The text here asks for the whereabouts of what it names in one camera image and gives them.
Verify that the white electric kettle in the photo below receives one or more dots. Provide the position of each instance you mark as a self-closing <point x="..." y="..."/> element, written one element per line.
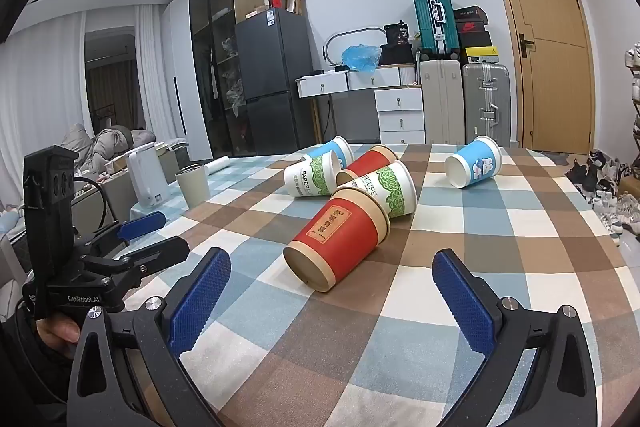
<point x="147" y="177"/>

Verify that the wooden door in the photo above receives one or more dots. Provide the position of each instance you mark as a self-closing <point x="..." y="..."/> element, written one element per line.
<point x="545" y="47"/>

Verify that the checked tablecloth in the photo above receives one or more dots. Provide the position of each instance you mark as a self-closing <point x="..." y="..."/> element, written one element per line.
<point x="350" y="357"/>

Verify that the person's left forearm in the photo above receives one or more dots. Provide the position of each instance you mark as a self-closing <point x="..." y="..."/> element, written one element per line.
<point x="30" y="382"/>

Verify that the pile of shoes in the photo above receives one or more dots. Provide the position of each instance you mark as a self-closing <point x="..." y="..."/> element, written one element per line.
<point x="607" y="197"/>

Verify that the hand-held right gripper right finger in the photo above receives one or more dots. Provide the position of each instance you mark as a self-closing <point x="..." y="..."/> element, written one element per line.
<point x="465" y="302"/>

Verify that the person's left hand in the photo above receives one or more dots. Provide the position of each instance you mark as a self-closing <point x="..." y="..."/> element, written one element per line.
<point x="56" y="333"/>

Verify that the white wardrobe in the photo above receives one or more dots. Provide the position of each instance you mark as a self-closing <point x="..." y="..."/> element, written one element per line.
<point x="182" y="82"/>

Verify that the dark glass cabinet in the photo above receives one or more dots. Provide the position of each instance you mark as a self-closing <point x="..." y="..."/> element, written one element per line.
<point x="220" y="57"/>

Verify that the yellow shoe box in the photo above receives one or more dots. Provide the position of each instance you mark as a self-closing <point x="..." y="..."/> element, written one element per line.
<point x="482" y="54"/>

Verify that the red paper cup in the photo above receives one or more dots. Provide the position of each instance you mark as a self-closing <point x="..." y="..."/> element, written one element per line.
<point x="370" y="162"/>
<point x="345" y="232"/>

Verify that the white curtain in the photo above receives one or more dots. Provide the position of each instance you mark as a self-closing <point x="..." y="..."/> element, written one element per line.
<point x="45" y="107"/>

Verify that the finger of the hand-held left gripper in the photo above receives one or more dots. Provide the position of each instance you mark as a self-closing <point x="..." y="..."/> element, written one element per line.
<point x="160" y="252"/>
<point x="142" y="225"/>

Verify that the white paper roll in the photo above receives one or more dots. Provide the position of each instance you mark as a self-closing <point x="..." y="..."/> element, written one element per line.
<point x="218" y="164"/>

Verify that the white desk with drawers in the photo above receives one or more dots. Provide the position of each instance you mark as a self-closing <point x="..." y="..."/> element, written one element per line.
<point x="350" y="81"/>

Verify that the white suitcase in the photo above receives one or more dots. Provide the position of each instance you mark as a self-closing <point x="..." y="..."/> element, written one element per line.
<point x="441" y="102"/>

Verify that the red and black shoe box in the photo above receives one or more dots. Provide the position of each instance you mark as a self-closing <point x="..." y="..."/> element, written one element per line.
<point x="472" y="26"/>

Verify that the grey-green tumbler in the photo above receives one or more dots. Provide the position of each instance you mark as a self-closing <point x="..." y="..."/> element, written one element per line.
<point x="192" y="187"/>

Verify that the oval metal-frame mirror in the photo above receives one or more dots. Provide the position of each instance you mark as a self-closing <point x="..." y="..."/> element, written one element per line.
<point x="332" y="39"/>

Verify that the heap of grey clothes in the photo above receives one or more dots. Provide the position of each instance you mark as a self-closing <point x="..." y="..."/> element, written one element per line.
<point x="105" y="144"/>

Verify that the teal suitcase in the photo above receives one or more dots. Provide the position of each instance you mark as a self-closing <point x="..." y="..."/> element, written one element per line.
<point x="434" y="17"/>

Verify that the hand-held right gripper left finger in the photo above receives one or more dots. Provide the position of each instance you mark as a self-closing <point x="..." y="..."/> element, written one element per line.
<point x="200" y="302"/>

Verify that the blue paper cup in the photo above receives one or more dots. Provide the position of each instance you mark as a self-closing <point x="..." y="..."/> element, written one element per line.
<point x="477" y="164"/>
<point x="336" y="148"/>

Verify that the silver suitcase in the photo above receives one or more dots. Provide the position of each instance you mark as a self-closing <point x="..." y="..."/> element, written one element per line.
<point x="486" y="104"/>

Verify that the black bag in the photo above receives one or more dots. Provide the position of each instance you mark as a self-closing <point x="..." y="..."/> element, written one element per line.
<point x="399" y="42"/>

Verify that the white drawer unit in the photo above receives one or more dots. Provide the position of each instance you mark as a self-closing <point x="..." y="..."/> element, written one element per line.
<point x="400" y="117"/>

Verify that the shoe rack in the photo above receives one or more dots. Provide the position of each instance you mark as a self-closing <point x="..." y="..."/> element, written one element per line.
<point x="634" y="97"/>

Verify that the white green-leaf paper cup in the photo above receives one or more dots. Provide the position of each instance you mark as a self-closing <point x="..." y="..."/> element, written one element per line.
<point x="395" y="192"/>
<point x="310" y="177"/>

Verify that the blue plastic bag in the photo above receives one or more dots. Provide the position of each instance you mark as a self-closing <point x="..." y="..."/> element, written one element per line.
<point x="361" y="58"/>

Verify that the black refrigerator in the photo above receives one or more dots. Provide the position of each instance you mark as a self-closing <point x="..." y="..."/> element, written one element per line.
<point x="272" y="77"/>

